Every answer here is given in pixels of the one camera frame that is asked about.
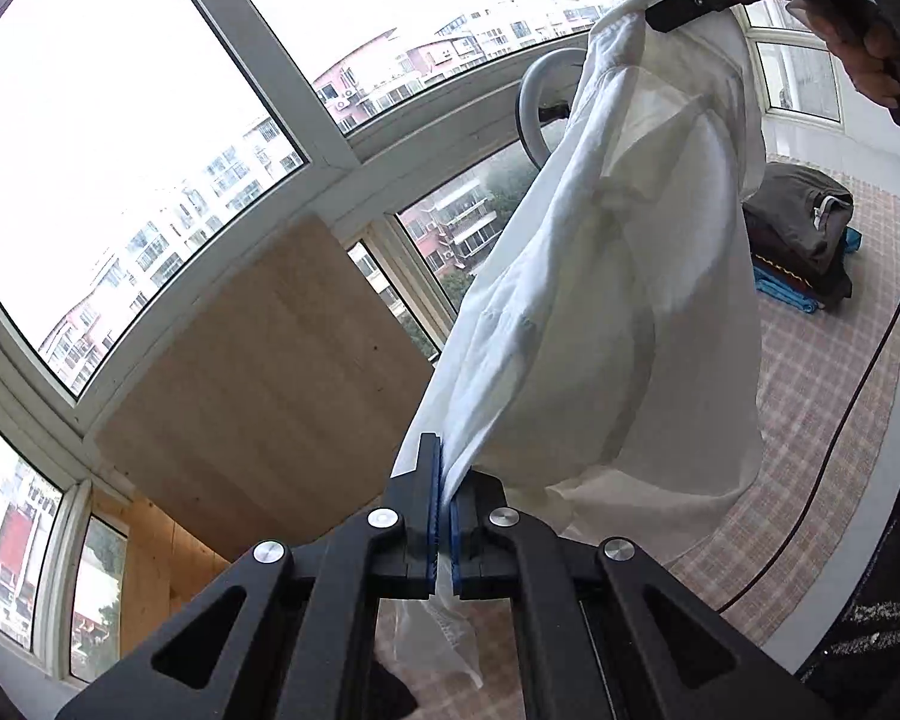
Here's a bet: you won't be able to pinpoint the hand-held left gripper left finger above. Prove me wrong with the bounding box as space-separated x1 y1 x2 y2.
54 433 446 720

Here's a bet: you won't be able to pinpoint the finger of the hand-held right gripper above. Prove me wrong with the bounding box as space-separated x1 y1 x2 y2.
643 0 751 35

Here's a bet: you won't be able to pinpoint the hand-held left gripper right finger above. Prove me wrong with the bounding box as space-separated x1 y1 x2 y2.
448 469 842 720

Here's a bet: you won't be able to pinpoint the white shirt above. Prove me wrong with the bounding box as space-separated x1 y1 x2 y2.
390 0 767 691

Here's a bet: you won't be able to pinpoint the person's right hand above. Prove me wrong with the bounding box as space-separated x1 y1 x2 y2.
786 0 900 103

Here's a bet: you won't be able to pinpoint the plywood board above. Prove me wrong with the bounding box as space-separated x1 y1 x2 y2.
94 211 440 565

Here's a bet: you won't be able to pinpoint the dark grey folded garment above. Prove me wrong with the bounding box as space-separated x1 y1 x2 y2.
746 161 854 265

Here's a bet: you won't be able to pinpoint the apartment buildings outside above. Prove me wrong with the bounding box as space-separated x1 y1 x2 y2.
0 0 625 646

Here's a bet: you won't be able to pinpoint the pine wood cabinet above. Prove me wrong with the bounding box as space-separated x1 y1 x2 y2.
90 491 235 662

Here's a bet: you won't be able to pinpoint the black folded garment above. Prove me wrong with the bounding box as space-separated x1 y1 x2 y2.
742 210 853 306

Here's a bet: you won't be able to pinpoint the blue cloth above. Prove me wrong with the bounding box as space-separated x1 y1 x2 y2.
754 229 863 316

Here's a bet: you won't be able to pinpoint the plaid pink mat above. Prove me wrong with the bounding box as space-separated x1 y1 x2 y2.
375 154 900 695

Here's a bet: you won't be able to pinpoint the white ring light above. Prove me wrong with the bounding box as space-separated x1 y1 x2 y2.
516 52 595 167

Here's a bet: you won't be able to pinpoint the white window frame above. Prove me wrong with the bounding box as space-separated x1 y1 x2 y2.
0 0 845 685

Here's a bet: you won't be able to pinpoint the black cable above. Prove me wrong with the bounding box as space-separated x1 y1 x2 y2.
716 142 900 612

